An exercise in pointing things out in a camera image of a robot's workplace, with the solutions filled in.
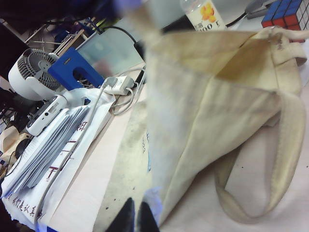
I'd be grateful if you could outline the white power strip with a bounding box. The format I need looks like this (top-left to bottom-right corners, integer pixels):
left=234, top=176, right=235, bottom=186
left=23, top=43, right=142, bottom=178
left=104, top=75, right=134, bottom=95

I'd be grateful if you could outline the white desk fan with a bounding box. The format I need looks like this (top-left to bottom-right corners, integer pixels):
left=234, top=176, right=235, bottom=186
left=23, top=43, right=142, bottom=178
left=8, top=47, right=64, bottom=101

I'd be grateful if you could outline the white handheld device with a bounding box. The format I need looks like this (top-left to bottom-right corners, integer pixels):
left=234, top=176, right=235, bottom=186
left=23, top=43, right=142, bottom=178
left=25, top=95, right=70, bottom=136

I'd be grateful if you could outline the white red-printed plastic bag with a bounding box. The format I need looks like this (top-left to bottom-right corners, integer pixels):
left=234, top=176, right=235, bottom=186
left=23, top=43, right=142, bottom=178
left=0, top=88, right=116, bottom=228

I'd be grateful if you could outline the cream printed canvas bag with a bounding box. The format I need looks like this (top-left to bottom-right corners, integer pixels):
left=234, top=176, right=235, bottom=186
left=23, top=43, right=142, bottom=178
left=98, top=0, right=309, bottom=232

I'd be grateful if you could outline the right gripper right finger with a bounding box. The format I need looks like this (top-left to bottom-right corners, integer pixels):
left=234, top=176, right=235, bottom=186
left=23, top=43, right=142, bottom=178
left=137, top=202, right=160, bottom=232

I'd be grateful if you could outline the clear C100 drink bottle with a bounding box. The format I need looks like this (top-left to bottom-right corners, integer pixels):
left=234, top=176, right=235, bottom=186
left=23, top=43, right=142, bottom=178
left=180, top=0, right=227, bottom=31

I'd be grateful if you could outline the black curved cable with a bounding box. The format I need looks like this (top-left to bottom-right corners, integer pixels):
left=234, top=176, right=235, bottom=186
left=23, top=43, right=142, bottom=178
left=101, top=26, right=145, bottom=63

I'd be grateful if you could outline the stapled paper stack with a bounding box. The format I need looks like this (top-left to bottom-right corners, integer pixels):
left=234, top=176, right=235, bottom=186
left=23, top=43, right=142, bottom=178
left=3, top=106, right=89, bottom=196

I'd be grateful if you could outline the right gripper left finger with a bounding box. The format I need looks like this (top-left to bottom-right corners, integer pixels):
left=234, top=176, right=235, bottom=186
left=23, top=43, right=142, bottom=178
left=111, top=197, right=136, bottom=232

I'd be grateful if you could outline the grey cable with plug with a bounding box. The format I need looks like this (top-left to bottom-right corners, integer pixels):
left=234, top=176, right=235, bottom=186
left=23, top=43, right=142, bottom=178
left=33, top=77, right=119, bottom=225

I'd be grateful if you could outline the white power strip cable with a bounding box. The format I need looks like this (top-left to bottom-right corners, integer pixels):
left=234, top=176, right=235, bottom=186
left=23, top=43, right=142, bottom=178
left=110, top=69, right=147, bottom=116

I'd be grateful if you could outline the blue metal bookend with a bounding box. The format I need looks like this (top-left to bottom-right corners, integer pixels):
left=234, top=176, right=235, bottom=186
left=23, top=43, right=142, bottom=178
left=47, top=47, right=105, bottom=91

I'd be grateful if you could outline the grey stapler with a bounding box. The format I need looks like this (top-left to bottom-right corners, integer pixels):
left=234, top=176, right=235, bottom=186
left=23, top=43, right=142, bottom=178
left=245, top=0, right=278, bottom=20

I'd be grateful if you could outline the Rubik's cube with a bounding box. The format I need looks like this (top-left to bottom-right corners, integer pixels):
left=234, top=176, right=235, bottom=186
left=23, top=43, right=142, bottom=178
left=261, top=0, right=309, bottom=44

